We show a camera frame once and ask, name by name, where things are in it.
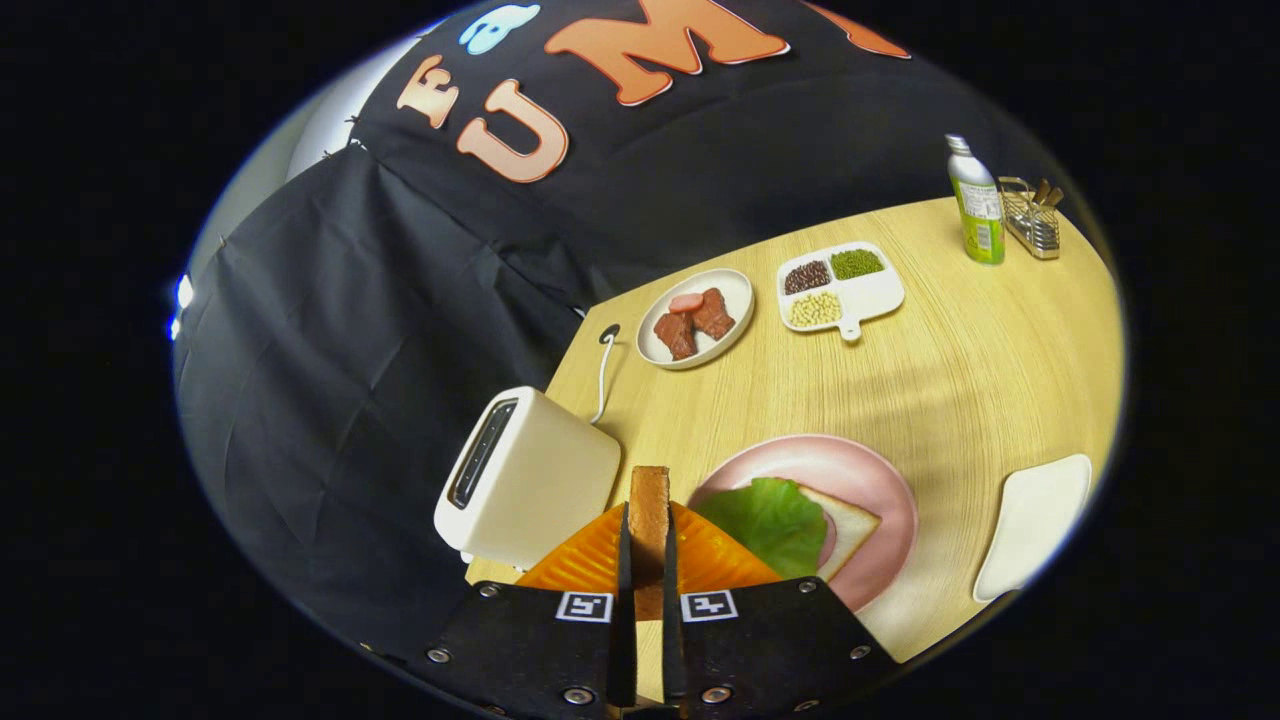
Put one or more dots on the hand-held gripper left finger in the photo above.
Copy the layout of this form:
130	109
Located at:
624	620

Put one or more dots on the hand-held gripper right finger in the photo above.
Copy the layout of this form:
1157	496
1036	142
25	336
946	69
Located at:
672	640

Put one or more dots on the toasted bread slice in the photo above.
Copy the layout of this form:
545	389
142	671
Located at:
650	510

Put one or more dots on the green lettuce leaf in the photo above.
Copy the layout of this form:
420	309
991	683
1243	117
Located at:
770	525

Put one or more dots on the white toaster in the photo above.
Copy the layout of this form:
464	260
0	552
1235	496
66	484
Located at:
540	480

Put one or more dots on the white bread slice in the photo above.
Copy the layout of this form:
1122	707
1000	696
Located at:
850	530

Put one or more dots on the pink round plate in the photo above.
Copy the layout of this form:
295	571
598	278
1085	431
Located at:
850	470

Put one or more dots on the brown meat piece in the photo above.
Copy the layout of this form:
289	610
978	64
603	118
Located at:
677	336
714	314

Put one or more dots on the pink sausage slice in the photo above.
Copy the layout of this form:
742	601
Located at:
686	302

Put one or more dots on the round white plate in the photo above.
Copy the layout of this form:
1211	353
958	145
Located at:
735	290

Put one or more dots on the yellow soybeans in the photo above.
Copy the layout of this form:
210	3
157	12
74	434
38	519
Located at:
815	309

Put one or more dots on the white square plate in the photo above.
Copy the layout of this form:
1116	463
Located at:
1035	525

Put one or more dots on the dark red beans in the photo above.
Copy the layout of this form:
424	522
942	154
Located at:
806	276

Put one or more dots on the black backdrop cloth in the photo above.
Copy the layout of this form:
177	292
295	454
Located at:
400	300

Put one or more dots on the white divided dish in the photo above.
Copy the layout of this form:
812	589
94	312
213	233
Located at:
875	292

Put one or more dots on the green mung beans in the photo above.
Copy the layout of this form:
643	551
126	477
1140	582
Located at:
857	263

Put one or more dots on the silver bottle with green label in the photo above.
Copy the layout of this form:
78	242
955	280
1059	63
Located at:
980	215

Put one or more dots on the ceiling light strip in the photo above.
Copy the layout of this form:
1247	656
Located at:
184	292

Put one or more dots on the brown wooden stick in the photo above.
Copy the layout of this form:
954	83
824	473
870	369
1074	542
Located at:
1040	190
1053	197

